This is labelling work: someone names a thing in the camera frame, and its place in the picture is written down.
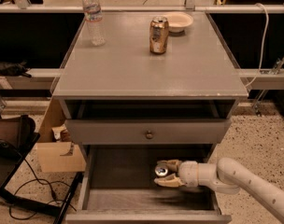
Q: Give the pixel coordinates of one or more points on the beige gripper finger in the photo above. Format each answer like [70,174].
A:
[170,181]
[168,166]

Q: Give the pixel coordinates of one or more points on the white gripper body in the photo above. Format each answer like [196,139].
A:
[188,173]

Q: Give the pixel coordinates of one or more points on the blue silver redbull can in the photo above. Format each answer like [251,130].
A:
[161,171]

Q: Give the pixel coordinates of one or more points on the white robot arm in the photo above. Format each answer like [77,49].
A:
[227,176]

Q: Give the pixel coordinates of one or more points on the round brass drawer knob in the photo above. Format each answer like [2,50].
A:
[149,134]

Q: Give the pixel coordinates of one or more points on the grey top drawer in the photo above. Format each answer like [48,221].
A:
[132,131]

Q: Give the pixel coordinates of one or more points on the open grey middle drawer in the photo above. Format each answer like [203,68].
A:
[118,188]

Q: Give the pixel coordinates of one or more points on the gold dented soda can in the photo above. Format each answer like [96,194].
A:
[158,35]

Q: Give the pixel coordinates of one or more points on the cardboard box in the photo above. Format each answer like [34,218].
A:
[55,150]

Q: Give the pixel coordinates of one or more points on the white paper bowl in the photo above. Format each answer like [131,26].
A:
[178,21]

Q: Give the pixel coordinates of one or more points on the brown bag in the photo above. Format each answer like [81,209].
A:
[16,132]

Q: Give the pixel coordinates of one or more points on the black chair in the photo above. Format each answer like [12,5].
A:
[9,167]

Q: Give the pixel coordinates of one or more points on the black computer mouse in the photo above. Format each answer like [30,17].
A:
[8,151]

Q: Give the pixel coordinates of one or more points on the clear plastic water bottle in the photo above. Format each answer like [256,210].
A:
[94,20]

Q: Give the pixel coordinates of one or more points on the black cloth on rail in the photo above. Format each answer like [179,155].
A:
[14,69]

